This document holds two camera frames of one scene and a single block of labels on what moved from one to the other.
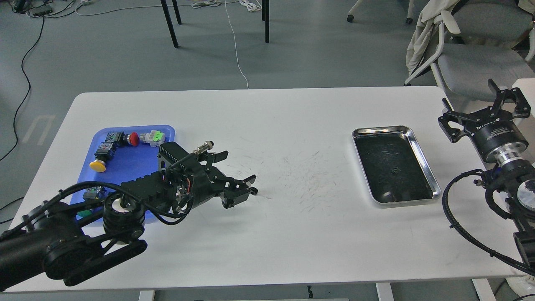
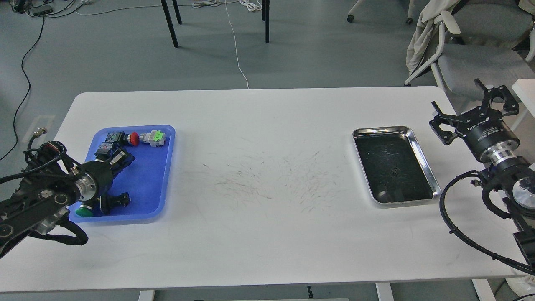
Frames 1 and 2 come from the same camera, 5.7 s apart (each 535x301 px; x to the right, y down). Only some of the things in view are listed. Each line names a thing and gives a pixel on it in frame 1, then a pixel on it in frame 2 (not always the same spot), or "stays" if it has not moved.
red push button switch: [121, 139] stays
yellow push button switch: [106, 151] stays
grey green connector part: [155, 138] stays
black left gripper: [199, 183] -> [95, 177]
